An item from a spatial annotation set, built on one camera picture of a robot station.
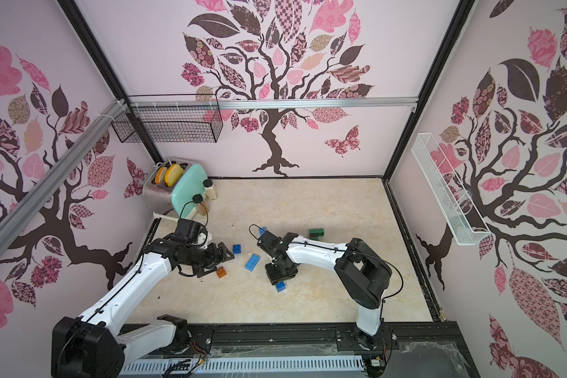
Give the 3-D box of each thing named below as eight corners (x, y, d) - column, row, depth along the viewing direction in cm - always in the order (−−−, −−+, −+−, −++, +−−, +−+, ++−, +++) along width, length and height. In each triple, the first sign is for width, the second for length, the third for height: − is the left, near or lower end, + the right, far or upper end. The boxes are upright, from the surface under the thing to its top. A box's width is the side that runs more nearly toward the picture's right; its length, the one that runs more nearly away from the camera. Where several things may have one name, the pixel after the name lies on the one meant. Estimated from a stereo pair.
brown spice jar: (197, 216, 108) (189, 203, 100) (199, 207, 111) (193, 194, 104) (207, 216, 108) (201, 203, 100) (210, 207, 111) (204, 194, 104)
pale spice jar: (209, 201, 113) (203, 188, 106) (207, 192, 117) (202, 180, 110) (217, 199, 114) (212, 186, 107) (216, 190, 118) (211, 178, 111)
